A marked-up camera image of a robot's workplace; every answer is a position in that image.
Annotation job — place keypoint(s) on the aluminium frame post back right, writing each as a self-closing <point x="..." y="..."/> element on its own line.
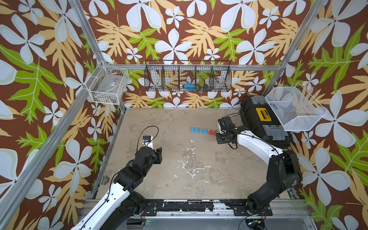
<point x="306" y="24"/>

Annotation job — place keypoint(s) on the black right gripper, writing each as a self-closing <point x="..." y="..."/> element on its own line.
<point x="218" y="139"/>

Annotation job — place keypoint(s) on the black toolbox yellow latch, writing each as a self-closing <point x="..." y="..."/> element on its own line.
<point x="258" y="117"/>

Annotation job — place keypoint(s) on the white wire basket right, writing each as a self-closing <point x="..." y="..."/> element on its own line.
<point x="296" y="109"/>

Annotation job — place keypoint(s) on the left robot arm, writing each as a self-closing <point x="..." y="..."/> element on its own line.
<point x="121" y="201"/>

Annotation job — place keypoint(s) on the white wire basket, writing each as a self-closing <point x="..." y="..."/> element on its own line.
<point x="107" y="84"/>
<point x="296" y="109"/>

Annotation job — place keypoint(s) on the blue object in basket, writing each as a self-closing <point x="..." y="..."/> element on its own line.
<point x="189" y="87"/>

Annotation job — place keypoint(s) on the white wire basket left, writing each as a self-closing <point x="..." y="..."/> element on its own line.
<point x="107" y="84"/>

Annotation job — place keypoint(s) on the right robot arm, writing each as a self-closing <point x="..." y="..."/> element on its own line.
<point x="283" y="170"/>

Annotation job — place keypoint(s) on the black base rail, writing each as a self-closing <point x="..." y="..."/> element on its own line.
<point x="151" y="207"/>

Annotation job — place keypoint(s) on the black wire basket back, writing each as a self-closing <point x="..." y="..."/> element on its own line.
<point x="172" y="75"/>

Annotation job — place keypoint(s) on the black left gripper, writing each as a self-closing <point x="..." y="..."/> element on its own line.
<point x="157" y="155"/>

